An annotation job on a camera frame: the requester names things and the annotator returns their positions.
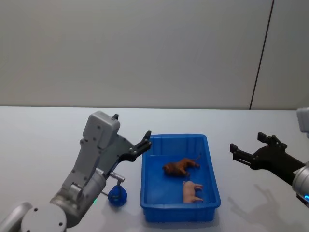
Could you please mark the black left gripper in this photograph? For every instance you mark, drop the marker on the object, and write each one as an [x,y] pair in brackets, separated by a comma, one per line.
[118,149]

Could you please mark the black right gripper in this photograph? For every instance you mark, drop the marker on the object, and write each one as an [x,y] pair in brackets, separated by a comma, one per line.
[272,159]

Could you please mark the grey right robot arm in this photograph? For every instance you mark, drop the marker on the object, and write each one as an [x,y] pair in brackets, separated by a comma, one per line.
[301,178]

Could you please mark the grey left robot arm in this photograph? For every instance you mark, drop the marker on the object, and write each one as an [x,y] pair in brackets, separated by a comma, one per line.
[96,145]

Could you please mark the brown toy lion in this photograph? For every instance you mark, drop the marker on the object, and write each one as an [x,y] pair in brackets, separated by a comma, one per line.
[179,166]

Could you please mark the blue plastic bin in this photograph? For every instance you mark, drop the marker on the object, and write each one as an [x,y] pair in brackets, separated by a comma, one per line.
[157,188]

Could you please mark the small blue toy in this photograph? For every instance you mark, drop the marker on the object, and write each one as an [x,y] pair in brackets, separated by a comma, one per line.
[118,197]

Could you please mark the pink toy pig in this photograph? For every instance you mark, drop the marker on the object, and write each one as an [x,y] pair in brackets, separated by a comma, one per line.
[189,192]

